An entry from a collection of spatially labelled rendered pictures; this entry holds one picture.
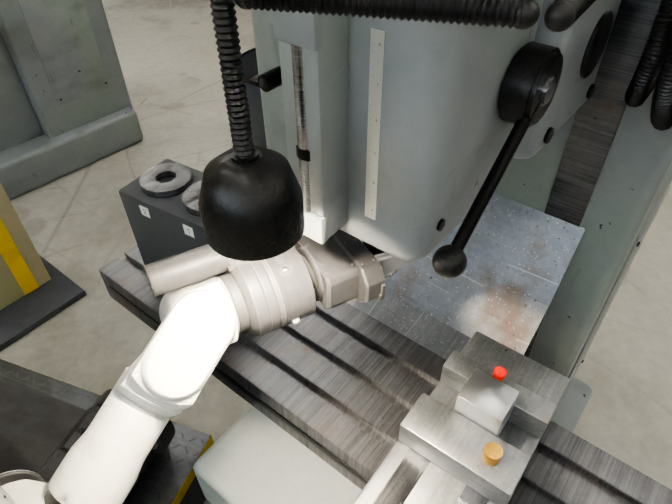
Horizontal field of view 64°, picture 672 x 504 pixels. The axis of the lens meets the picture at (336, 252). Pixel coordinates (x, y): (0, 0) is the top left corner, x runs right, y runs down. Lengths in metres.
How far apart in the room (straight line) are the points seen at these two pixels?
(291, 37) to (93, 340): 2.02
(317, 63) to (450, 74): 0.09
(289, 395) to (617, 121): 0.63
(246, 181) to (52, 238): 2.57
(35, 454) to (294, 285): 0.94
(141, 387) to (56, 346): 1.84
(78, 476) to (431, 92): 0.46
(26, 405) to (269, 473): 0.75
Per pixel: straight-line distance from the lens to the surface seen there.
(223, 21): 0.32
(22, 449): 1.42
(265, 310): 0.56
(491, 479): 0.70
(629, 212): 0.93
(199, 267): 0.57
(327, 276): 0.58
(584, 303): 1.06
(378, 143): 0.44
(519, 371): 0.84
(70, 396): 1.67
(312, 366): 0.90
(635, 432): 2.14
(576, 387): 1.90
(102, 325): 2.37
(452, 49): 0.40
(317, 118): 0.42
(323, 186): 0.46
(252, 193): 0.34
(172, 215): 0.92
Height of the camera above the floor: 1.67
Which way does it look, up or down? 43 degrees down
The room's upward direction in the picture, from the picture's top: 1 degrees counter-clockwise
